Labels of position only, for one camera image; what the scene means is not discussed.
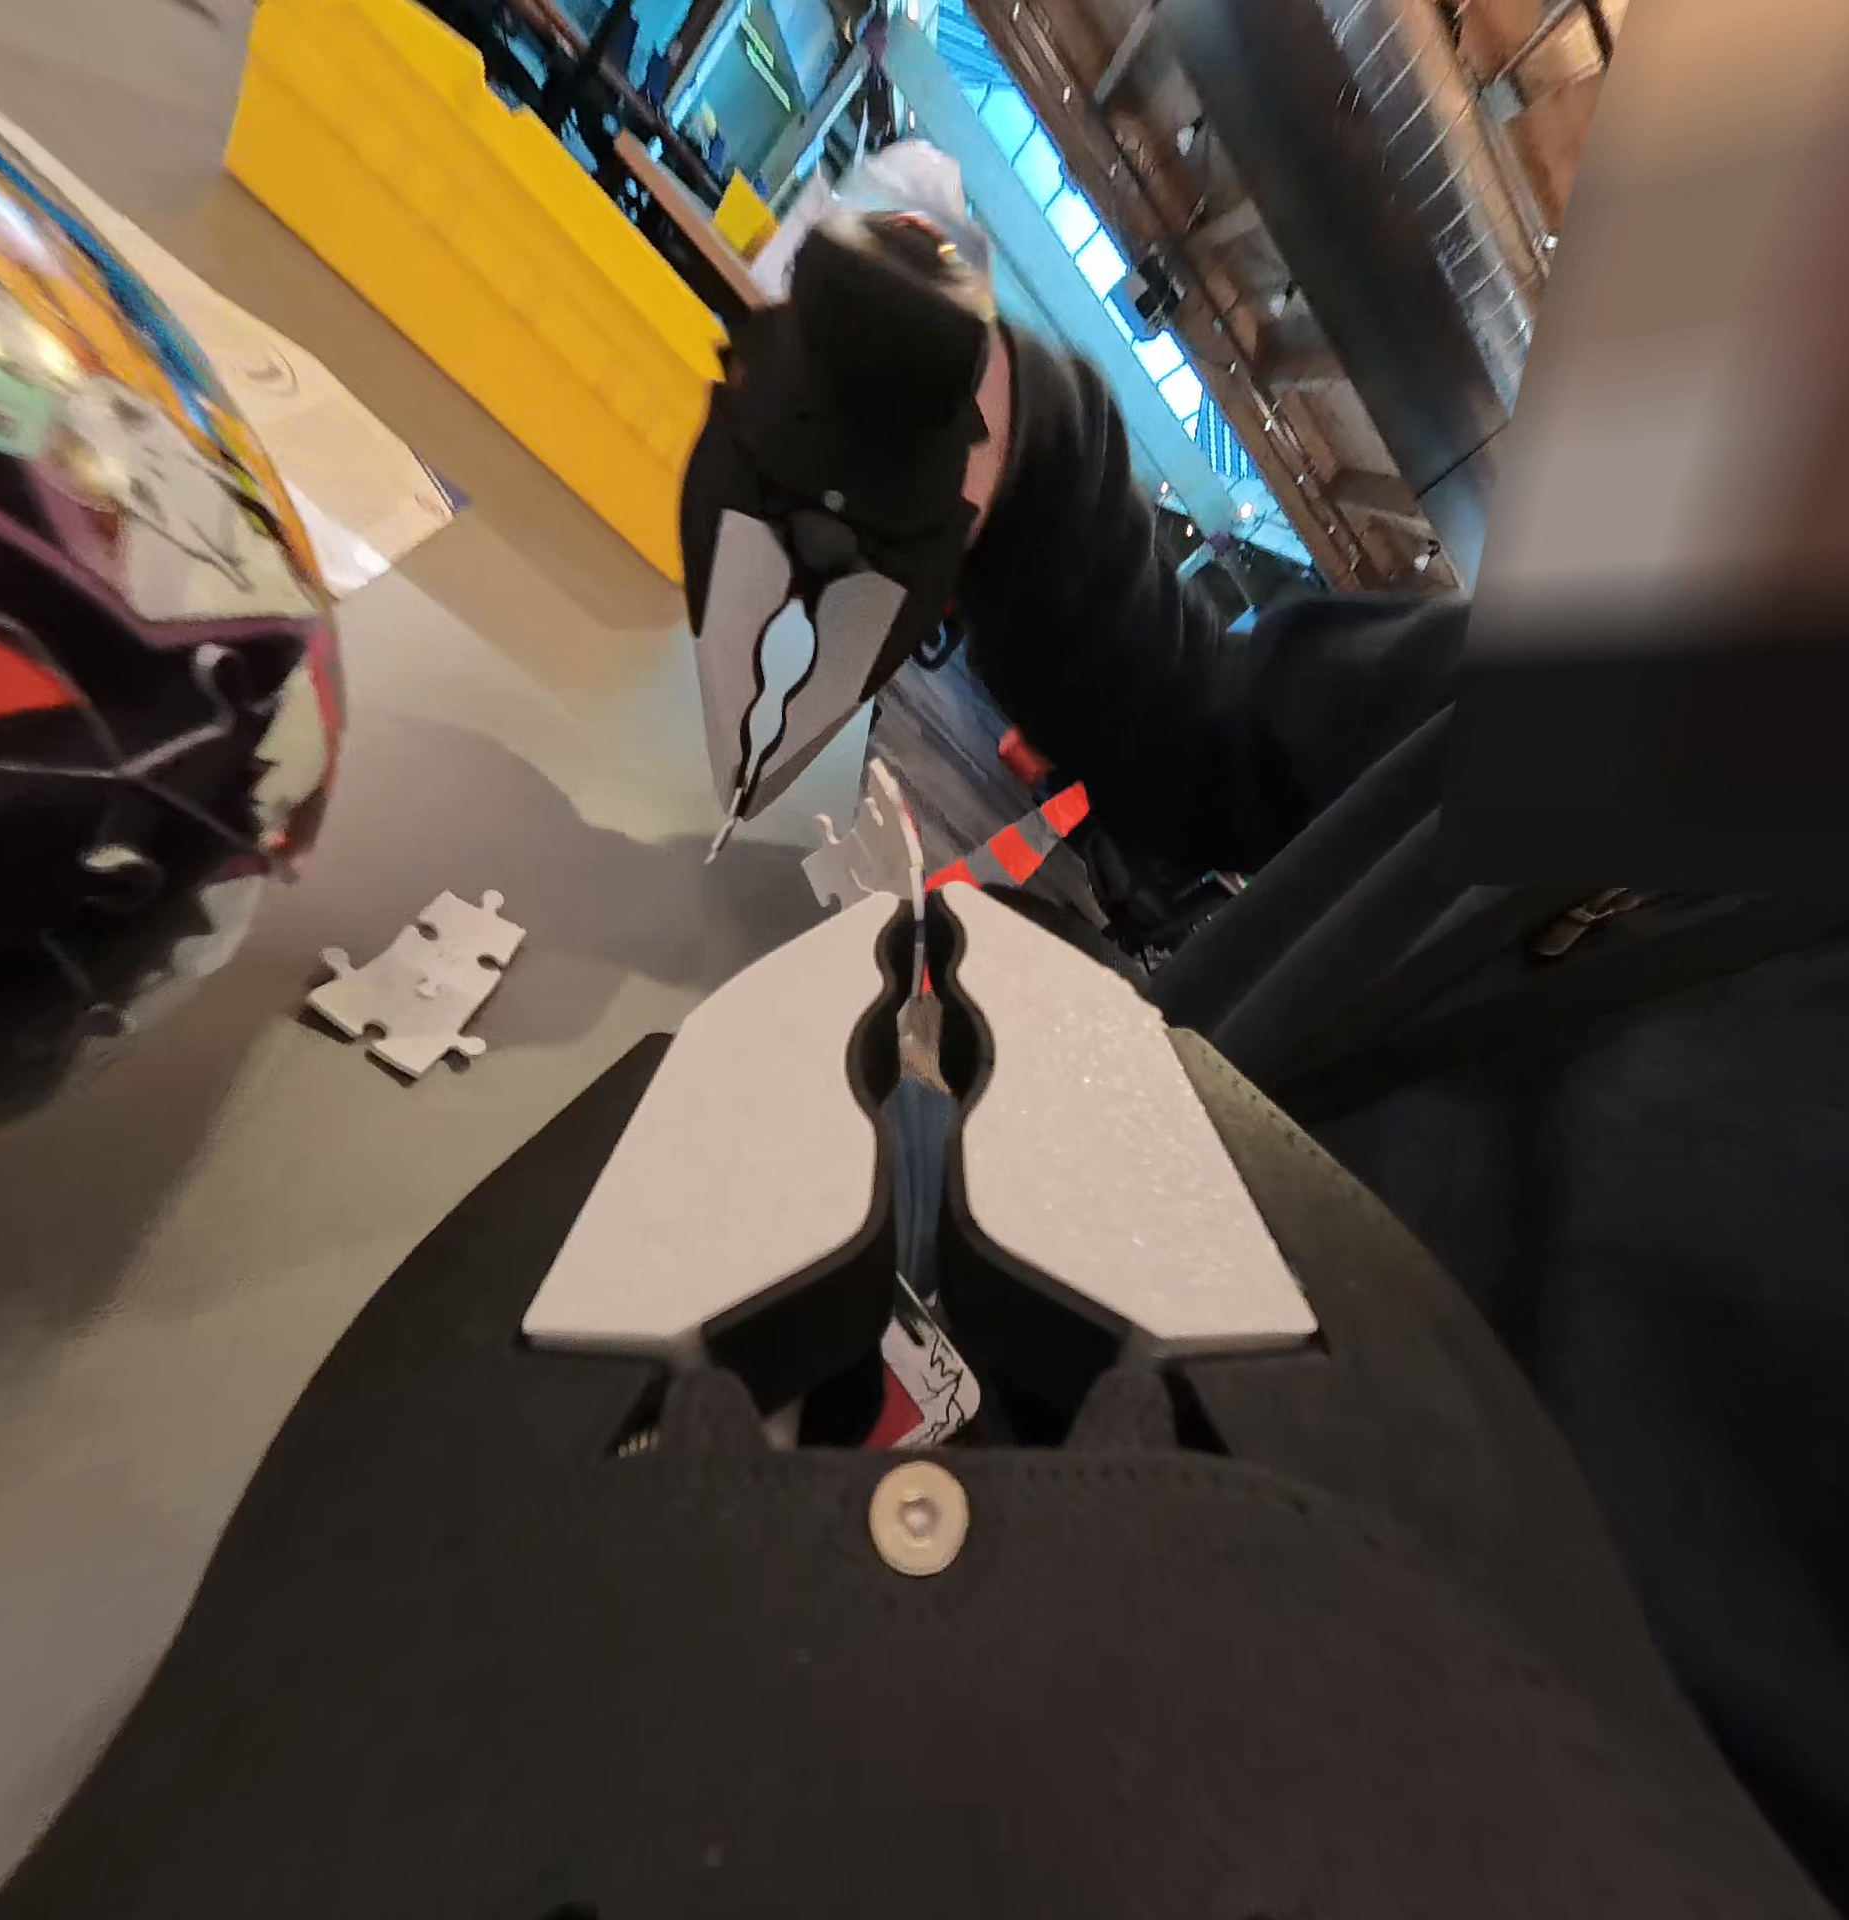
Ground yellow plastic bin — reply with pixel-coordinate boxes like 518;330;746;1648
222;0;733;589

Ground white printed paper sheet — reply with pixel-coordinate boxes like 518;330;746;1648
190;285;465;601

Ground person's right forearm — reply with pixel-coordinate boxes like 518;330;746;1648
954;321;1472;878

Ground red floor tape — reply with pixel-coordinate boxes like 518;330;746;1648
925;780;1095;897

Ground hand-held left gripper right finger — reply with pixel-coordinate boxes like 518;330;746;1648
925;883;1322;1363

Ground silver ventilation duct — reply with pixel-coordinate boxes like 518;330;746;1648
1284;0;1564;451

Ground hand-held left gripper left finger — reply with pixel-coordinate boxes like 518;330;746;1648
522;891;919;1359

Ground red printed puzzle piece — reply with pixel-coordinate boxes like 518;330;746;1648
802;760;986;1453

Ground colourful printed puzzle ball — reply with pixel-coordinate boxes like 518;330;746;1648
0;97;350;978

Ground person's dark clothed body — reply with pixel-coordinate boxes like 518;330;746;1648
1149;599;1849;1920

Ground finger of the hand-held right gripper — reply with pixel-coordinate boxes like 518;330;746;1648
742;573;913;823
693;506;796;823

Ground white joined puzzle pieces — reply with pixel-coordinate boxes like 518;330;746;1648
305;887;531;1082

